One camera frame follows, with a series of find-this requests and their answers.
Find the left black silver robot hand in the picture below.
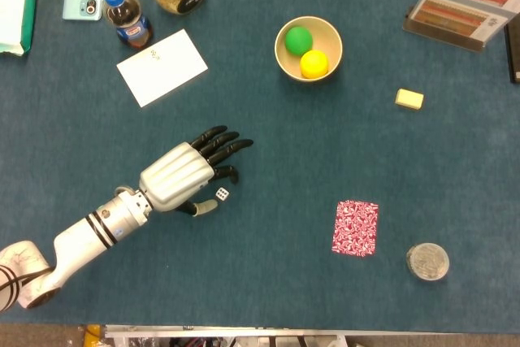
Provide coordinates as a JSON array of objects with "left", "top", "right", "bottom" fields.
[{"left": 139, "top": 124, "right": 254, "bottom": 218}]

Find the blue felt table cloth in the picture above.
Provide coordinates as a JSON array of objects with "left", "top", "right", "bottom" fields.
[{"left": 0, "top": 0, "right": 520, "bottom": 334}]

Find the white paper card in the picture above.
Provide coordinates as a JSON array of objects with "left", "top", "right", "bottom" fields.
[{"left": 115, "top": 28, "right": 210, "bottom": 109}]

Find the beige bowl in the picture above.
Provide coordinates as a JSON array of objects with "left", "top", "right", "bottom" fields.
[{"left": 274, "top": 15, "right": 344, "bottom": 83}]

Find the cola bottle with blue cap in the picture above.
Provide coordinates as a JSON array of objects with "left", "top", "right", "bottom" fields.
[{"left": 102, "top": 0, "right": 154, "bottom": 53}]

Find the yellow ball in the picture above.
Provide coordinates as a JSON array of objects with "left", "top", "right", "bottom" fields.
[{"left": 299, "top": 49, "right": 330, "bottom": 80}]

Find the green ball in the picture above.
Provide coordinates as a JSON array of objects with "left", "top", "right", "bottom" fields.
[{"left": 284, "top": 26, "right": 314, "bottom": 57}]

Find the yellow object under table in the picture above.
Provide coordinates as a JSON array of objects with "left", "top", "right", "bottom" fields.
[{"left": 83, "top": 324, "right": 102, "bottom": 347}]

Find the red patterned playing card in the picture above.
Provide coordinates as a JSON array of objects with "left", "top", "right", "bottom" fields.
[{"left": 331, "top": 199, "right": 380, "bottom": 258}]

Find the green wet wipes pack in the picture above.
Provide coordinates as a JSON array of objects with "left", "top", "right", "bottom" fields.
[{"left": 0, "top": 0, "right": 42, "bottom": 57}]

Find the pale yellow eraser block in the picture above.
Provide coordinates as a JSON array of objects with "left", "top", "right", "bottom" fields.
[{"left": 395, "top": 88, "right": 425, "bottom": 111}]

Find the acrylic photo display stand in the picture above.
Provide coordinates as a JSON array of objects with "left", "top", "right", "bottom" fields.
[{"left": 401, "top": 0, "right": 520, "bottom": 54}]

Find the black rectangular bar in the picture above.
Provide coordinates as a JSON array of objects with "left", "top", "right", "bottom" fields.
[{"left": 503, "top": 21, "right": 520, "bottom": 85}]

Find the white metal robot base frame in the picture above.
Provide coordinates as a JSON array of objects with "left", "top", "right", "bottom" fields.
[{"left": 103, "top": 324, "right": 346, "bottom": 347}]

